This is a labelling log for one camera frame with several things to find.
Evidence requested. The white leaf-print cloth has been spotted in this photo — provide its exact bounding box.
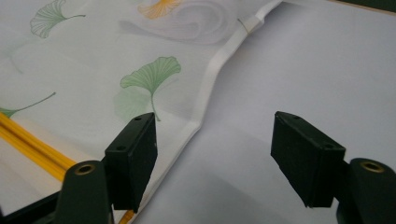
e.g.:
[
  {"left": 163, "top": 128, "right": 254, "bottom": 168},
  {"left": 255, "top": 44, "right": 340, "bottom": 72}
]
[{"left": 0, "top": 0, "right": 283, "bottom": 224}]

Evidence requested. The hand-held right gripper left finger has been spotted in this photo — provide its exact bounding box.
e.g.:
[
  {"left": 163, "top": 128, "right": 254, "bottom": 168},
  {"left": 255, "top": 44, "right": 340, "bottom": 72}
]
[{"left": 104, "top": 112, "right": 159, "bottom": 214}]

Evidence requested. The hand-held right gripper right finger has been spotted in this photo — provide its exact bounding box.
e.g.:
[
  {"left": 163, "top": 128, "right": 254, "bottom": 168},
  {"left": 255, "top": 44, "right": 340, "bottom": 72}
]
[{"left": 270, "top": 110, "right": 347, "bottom": 208}]

